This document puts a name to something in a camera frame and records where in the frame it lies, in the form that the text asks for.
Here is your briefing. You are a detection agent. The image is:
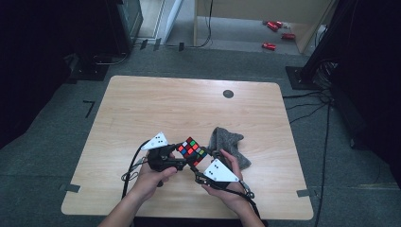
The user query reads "black hanging cable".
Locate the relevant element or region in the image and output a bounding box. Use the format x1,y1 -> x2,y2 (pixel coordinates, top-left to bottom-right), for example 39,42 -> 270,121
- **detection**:
164,0 -> 215,49

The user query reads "person's right hand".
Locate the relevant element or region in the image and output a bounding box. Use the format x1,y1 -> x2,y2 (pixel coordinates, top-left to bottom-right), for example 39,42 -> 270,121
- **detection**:
201,148 -> 253,219

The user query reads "light wooden desk frame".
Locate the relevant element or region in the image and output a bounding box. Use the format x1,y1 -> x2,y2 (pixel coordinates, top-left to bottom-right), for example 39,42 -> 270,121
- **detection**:
193,0 -> 336,55

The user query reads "long black floor cable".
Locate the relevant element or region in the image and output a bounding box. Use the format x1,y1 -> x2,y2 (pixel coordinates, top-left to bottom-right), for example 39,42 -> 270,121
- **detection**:
314,98 -> 333,227

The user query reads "black stand with base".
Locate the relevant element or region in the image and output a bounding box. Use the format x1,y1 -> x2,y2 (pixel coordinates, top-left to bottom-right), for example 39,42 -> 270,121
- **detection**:
285,0 -> 349,92
64,51 -> 131,84

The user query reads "dark glass cabinet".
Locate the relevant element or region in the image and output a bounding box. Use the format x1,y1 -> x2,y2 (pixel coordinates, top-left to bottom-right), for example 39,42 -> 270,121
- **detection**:
106,0 -> 145,55

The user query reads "person's left hand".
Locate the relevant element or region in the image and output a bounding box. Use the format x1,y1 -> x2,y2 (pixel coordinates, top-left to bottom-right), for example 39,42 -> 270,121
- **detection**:
130,152 -> 179,203

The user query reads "left hand-held gripper cable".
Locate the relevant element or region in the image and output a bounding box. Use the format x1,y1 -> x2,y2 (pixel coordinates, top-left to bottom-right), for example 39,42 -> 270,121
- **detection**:
120,139 -> 151,201

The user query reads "grey tape piece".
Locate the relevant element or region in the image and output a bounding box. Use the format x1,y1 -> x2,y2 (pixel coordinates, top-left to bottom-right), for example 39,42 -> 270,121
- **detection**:
59,183 -> 81,194
295,188 -> 312,199

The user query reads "black tape corner mark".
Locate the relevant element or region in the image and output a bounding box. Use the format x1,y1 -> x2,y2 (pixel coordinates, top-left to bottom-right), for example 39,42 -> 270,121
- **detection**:
82,99 -> 96,119

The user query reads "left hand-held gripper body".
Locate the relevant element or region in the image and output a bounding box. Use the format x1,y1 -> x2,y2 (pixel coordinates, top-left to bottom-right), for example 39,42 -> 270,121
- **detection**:
140,131 -> 178,173

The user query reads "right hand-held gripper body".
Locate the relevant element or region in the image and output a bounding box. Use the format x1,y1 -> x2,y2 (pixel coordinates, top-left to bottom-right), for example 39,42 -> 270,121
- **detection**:
194,158 -> 241,191

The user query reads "black curtain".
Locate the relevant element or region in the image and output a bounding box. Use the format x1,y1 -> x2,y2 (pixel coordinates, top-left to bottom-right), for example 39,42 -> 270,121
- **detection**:
0,0 -> 118,149
329,0 -> 401,188

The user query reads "pale slanted metal bar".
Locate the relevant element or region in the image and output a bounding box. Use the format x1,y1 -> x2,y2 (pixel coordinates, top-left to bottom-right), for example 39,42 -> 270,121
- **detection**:
153,0 -> 184,43

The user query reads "multicoloured puzzle cube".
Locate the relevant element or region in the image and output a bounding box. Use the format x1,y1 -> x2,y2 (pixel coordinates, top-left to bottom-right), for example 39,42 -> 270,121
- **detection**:
176,136 -> 209,167

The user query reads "grey fluffy cloth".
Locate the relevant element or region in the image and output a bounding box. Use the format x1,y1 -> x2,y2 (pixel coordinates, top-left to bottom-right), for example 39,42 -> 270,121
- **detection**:
207,126 -> 253,170

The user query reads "black cable bundle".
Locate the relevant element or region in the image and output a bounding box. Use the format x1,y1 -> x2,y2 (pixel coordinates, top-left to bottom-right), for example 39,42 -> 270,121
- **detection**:
311,57 -> 340,93

